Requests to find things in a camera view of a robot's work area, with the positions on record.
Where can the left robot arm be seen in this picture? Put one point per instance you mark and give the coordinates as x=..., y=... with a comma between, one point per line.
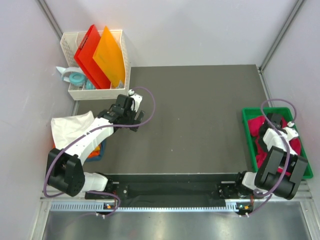
x=65, y=166

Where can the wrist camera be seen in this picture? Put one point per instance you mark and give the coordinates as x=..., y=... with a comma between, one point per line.
x=291, y=132
x=137, y=99

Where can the orange folded t shirt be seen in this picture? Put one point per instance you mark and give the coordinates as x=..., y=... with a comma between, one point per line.
x=82, y=151

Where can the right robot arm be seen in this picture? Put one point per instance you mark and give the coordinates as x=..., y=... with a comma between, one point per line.
x=283, y=168

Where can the green plastic tray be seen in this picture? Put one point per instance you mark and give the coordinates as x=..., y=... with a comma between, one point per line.
x=252, y=112

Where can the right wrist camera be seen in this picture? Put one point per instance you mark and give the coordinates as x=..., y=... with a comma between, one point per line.
x=291, y=132

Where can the white folded t shirt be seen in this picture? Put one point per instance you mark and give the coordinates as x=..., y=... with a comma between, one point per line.
x=66, y=129

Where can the orange plastic folder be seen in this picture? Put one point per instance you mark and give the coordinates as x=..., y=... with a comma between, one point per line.
x=109, y=57

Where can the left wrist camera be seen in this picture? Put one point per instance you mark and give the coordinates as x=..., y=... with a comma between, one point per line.
x=137, y=99

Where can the magenta t shirt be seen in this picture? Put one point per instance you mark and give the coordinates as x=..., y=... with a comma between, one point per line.
x=258, y=155

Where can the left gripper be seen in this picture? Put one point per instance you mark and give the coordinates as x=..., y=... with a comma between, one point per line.
x=134, y=113

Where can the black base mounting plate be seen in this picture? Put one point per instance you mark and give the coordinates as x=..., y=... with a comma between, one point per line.
x=180, y=190

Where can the blue folded t shirt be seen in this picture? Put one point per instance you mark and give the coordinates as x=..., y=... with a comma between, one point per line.
x=101, y=152

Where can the red plastic folder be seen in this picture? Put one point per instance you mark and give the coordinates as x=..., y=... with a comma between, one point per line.
x=84, y=59

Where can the teal white headphones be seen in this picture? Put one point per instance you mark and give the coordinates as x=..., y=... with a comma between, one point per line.
x=76, y=77

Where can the white plastic organizer basket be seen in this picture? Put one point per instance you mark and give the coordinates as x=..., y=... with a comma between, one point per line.
x=69, y=44

